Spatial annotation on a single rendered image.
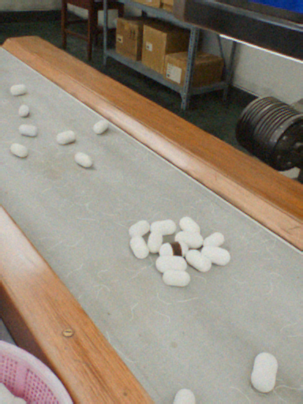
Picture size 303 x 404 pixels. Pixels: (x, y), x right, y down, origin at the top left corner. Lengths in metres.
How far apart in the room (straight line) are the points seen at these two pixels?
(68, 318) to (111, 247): 0.14
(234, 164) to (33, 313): 0.42
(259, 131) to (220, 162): 0.20
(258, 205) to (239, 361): 0.27
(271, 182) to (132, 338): 0.36
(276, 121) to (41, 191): 0.49
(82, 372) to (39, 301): 0.09
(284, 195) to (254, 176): 0.06
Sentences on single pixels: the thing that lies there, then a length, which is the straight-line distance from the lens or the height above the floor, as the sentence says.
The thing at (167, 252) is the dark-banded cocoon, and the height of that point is 0.76.
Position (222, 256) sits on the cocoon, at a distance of 0.51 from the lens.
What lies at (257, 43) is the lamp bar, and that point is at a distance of 0.24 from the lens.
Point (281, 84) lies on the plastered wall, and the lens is 2.96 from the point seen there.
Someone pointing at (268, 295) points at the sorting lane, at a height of 0.74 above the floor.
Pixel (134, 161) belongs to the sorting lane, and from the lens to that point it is 0.72.
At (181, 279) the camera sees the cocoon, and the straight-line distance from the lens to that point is 0.48.
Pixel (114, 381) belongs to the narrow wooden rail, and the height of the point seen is 0.76.
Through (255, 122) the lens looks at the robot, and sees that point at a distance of 0.90.
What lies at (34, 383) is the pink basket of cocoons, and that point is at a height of 0.75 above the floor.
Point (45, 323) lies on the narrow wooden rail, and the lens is 0.42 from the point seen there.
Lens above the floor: 1.09
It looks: 36 degrees down
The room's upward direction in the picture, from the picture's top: 6 degrees clockwise
